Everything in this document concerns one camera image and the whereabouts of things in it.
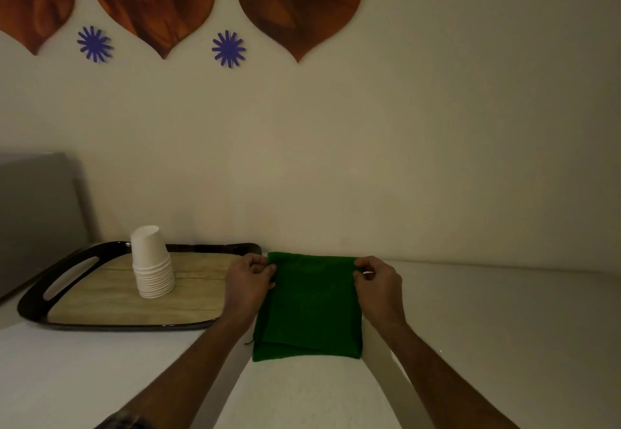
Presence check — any person's right hand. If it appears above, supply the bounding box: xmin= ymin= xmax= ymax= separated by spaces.
xmin=353 ymin=255 xmax=407 ymax=330

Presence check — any person's left hand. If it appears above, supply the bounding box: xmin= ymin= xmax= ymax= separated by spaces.
xmin=221 ymin=252 xmax=277 ymax=326

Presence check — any green cloth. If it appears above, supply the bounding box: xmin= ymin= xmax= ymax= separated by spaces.
xmin=251 ymin=251 xmax=364 ymax=363

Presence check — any person's left forearm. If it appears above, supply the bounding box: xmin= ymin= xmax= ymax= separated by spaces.
xmin=96 ymin=315 xmax=254 ymax=429

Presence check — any person's right forearm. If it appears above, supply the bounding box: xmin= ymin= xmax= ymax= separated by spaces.
xmin=381 ymin=319 xmax=520 ymax=429

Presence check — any stack of white paper cups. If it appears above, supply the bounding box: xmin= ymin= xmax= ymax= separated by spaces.
xmin=130 ymin=225 xmax=176 ymax=299

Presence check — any wooden tray with dark rim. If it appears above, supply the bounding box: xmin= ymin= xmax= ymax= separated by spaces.
xmin=17 ymin=241 xmax=263 ymax=332

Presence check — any purple flower wall decoration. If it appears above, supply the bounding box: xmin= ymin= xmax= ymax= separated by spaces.
xmin=77 ymin=26 xmax=114 ymax=64
xmin=211 ymin=30 xmax=246 ymax=69

